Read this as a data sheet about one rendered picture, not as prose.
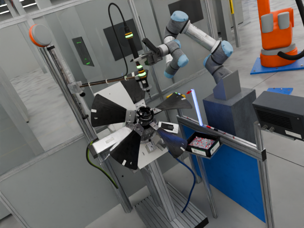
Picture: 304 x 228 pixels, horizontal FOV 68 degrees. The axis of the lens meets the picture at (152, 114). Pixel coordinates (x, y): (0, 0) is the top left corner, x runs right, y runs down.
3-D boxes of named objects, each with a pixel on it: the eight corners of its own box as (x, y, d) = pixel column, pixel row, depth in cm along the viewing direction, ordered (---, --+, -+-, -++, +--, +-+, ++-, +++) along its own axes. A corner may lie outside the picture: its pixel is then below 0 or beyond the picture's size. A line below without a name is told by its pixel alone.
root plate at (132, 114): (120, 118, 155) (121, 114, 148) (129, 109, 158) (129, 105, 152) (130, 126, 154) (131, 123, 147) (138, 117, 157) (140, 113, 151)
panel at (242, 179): (197, 174, 240) (182, 123, 213) (197, 174, 241) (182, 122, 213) (267, 225, 171) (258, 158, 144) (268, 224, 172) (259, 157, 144)
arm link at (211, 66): (216, 73, 191) (206, 61, 194) (227, 62, 181) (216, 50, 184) (208, 76, 184) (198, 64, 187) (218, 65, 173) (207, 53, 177)
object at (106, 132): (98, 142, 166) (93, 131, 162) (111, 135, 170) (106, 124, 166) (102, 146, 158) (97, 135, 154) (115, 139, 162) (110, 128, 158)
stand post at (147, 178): (157, 210, 231) (116, 114, 183) (164, 204, 234) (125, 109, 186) (159, 212, 227) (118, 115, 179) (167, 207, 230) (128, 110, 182)
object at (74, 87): (70, 95, 179) (65, 85, 175) (76, 91, 184) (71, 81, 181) (79, 93, 174) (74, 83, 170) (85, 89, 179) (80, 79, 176)
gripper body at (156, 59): (149, 66, 143) (164, 59, 147) (145, 53, 140) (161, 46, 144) (144, 65, 150) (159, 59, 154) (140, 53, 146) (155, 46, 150)
